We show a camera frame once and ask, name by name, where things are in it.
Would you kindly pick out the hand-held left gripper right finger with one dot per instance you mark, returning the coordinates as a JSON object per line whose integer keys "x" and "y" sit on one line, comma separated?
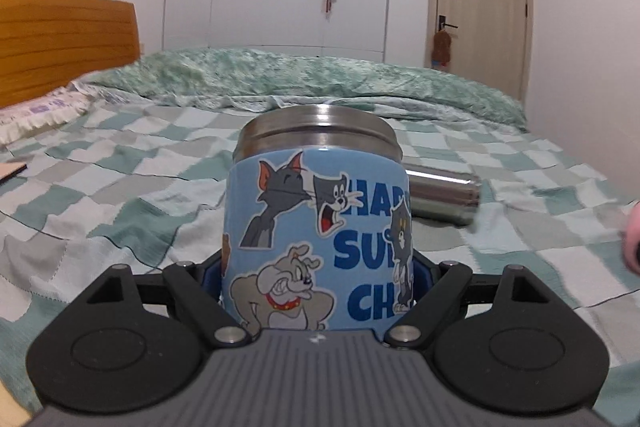
{"x": 422, "y": 279}

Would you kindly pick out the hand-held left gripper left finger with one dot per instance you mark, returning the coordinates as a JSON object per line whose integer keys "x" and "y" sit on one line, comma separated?
{"x": 212, "y": 284}

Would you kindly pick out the blue cartoon steel cup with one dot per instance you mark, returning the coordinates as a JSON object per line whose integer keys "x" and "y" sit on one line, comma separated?
{"x": 300, "y": 217}

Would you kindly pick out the plain steel cup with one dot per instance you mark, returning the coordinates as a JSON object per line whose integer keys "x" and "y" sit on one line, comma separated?
{"x": 442, "y": 192}

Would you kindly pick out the green checkered blanket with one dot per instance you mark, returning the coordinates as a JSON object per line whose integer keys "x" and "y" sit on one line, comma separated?
{"x": 125, "y": 187}

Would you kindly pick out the green patterned quilt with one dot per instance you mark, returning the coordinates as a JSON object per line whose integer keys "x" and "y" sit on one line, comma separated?
{"x": 280, "y": 77}

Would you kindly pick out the flat wooden board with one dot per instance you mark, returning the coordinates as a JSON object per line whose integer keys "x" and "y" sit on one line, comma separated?
{"x": 9, "y": 173}

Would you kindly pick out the white printed pillow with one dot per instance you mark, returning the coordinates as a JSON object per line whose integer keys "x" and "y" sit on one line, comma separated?
{"x": 40, "y": 112}

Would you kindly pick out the wooden headboard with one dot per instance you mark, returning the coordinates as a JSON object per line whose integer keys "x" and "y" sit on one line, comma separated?
{"x": 60, "y": 47}

